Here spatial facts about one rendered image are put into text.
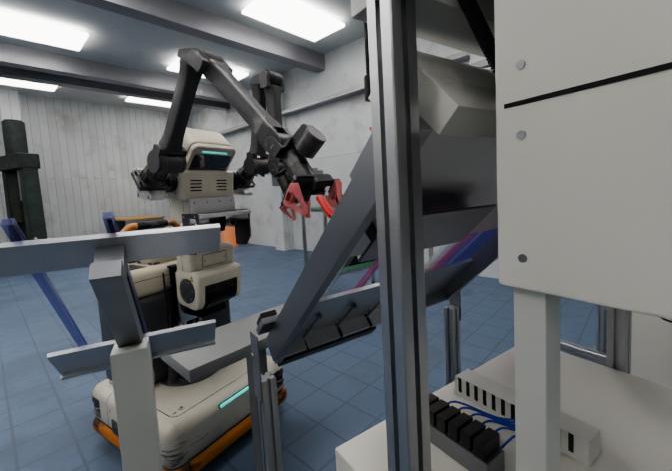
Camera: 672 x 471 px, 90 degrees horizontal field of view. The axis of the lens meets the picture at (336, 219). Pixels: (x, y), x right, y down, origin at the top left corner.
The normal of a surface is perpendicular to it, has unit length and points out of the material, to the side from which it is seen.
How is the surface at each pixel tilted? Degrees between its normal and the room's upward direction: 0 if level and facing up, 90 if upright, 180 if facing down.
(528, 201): 90
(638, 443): 0
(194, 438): 90
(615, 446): 0
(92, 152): 90
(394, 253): 90
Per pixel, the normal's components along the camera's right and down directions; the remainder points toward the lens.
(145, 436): 0.44, 0.05
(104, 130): 0.73, 0.02
